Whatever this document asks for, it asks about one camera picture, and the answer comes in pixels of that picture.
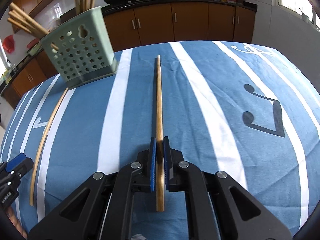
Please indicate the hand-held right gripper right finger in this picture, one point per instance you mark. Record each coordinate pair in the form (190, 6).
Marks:
(167, 165)

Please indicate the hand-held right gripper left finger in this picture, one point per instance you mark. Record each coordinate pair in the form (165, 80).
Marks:
(152, 165)

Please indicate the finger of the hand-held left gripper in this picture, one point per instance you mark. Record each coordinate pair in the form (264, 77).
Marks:
(8, 190)
(18, 163)

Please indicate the green perforated chopstick holder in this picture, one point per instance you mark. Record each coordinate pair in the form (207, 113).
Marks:
(75, 55)

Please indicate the person's left hand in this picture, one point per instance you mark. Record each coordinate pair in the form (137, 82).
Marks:
(17, 222)

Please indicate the blue striped tablecloth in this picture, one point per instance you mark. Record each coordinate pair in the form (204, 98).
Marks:
(200, 117)

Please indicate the yellow detergent bottle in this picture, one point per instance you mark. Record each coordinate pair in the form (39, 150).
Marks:
(6, 77)

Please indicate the sink faucet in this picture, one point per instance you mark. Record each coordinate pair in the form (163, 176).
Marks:
(8, 63)

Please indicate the red basin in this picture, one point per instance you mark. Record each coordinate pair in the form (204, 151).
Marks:
(33, 43)

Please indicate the brown kitchen base cabinets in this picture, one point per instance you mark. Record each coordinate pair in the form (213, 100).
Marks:
(155, 22)

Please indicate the red plastic bag on wall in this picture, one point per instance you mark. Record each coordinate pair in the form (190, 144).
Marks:
(9, 43)

